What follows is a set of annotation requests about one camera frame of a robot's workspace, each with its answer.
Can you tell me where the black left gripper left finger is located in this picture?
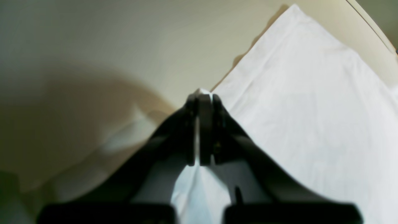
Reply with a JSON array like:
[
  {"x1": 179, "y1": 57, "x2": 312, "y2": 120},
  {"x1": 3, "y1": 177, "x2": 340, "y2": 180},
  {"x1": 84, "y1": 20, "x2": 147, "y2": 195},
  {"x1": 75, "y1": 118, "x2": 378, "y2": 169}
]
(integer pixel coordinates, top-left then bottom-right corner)
[{"x1": 37, "y1": 95, "x2": 197, "y2": 224}]

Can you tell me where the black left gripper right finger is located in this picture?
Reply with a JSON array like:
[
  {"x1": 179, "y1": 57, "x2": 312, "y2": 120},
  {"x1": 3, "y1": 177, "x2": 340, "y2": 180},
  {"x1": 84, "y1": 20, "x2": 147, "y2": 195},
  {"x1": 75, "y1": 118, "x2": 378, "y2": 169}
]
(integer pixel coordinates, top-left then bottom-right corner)
[{"x1": 199, "y1": 95, "x2": 363, "y2": 224}]

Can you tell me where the white T-shirt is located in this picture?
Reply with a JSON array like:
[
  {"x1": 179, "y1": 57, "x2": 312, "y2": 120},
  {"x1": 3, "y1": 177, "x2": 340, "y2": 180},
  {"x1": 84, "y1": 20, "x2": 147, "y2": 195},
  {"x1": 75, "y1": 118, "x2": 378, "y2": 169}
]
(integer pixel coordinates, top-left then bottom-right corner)
[{"x1": 99, "y1": 4, "x2": 398, "y2": 224}]

